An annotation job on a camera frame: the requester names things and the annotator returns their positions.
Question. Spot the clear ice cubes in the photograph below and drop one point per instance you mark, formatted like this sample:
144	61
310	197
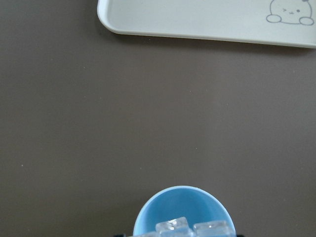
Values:
180	228

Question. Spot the light blue plastic cup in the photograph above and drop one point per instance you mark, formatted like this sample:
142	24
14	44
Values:
193	203

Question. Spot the cream rabbit tray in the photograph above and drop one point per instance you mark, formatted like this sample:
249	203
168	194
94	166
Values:
274	22

